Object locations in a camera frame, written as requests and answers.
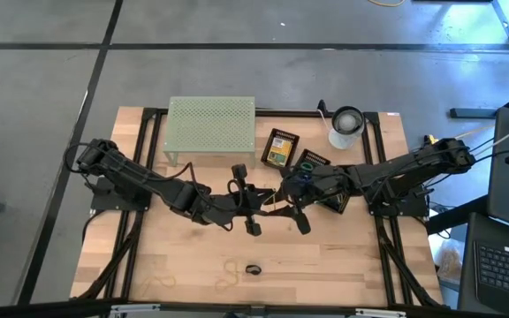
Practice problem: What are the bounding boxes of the white cylindrical device black rim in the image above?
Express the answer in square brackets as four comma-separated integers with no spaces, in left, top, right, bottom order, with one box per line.
[327,104,366,150]

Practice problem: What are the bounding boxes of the green perforated metal shelf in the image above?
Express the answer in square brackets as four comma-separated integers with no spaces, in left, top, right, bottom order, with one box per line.
[162,95,257,169]

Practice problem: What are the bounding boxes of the grey metal bracket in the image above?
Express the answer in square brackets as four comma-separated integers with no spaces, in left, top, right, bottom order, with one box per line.
[109,303,163,317]
[354,307,408,318]

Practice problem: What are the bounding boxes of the yellow floor cable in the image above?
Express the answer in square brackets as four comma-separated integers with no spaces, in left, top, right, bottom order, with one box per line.
[367,0,408,8]

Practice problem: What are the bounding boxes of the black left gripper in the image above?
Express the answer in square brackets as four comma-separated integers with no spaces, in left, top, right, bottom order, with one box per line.
[209,164,285,238]

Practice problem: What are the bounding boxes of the yellow green crayon box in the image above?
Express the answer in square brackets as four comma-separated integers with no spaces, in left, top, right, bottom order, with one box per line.
[266,136,294,169]

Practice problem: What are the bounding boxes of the white power cable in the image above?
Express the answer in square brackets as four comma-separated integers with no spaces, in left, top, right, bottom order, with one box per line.
[317,109,331,133]

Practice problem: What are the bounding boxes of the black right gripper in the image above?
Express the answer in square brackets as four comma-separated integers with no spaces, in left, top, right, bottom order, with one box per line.
[276,166,355,236]

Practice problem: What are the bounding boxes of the black camera crossbar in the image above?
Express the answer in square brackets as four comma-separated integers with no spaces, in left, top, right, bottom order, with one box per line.
[0,299,509,318]

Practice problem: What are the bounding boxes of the black floor bar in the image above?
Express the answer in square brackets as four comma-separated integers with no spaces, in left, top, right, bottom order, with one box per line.
[451,108,498,119]

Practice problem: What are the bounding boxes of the black laptop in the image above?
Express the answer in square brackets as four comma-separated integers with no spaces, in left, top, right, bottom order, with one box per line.
[457,211,509,318]

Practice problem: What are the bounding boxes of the clear plastic bag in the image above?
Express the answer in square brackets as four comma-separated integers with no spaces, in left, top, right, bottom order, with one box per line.
[436,245,464,280]

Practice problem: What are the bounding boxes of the black table frame rails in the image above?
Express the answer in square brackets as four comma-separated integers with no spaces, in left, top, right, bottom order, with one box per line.
[71,107,448,309]

